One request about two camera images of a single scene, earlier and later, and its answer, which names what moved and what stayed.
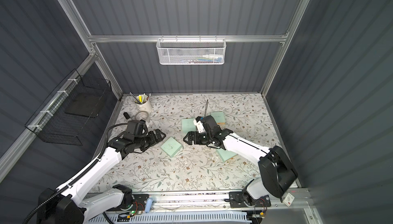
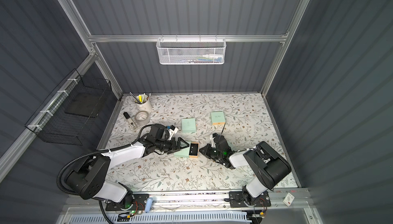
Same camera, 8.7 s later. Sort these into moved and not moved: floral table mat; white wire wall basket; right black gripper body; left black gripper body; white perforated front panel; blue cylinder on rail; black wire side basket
Moved: right black gripper body; left black gripper body
Not moved: white wire wall basket; black wire side basket; white perforated front panel; floral table mat; blue cylinder on rail
